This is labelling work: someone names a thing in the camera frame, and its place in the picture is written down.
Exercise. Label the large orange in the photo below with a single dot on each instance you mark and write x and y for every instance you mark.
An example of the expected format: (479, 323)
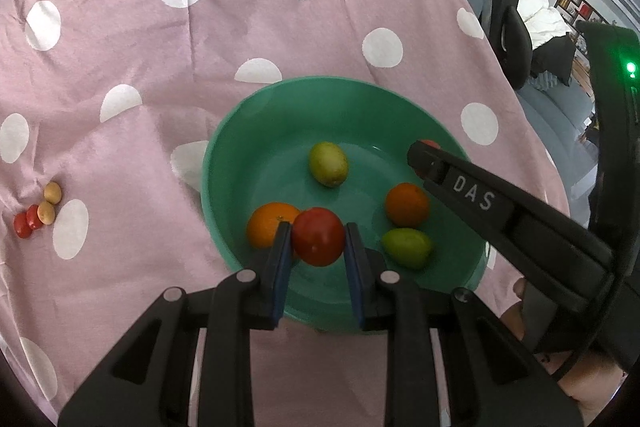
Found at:
(262, 227)

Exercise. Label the black office chair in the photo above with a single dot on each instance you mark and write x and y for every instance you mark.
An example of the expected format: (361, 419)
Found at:
(512, 27)

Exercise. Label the green plastic bowl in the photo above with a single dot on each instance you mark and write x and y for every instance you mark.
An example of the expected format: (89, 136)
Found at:
(260, 157)

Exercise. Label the person's right hand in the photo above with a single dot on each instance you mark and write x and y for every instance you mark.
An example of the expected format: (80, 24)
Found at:
(590, 382)

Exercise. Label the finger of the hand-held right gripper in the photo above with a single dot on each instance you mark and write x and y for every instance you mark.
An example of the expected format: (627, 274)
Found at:
(465, 192)

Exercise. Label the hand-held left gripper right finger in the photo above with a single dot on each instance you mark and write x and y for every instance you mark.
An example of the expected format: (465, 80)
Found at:
(355, 277)

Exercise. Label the red cherry tomato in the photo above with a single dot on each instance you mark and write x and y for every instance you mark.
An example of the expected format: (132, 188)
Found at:
(430, 143)
(33, 216)
(21, 227)
(317, 237)

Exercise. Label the tan longan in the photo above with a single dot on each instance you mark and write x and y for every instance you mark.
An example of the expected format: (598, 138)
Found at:
(46, 213)
(52, 192)

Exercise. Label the small orange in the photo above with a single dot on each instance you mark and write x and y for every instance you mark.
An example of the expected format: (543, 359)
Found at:
(407, 206)

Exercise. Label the white bedding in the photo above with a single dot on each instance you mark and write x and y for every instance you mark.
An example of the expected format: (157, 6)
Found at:
(545, 17)

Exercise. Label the pink polka dot cloth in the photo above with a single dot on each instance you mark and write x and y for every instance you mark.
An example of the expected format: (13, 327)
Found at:
(150, 57)

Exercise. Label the green jujube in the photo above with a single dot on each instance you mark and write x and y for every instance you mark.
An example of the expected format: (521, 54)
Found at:
(407, 248)

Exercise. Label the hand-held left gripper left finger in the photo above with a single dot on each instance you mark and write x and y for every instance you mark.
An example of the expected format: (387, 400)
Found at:
(282, 277)

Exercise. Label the yellow-green jujube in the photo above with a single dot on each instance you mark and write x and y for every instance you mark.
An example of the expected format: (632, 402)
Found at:
(327, 163)

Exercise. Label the wall shelf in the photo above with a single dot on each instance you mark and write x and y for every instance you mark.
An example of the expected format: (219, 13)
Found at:
(575, 2)

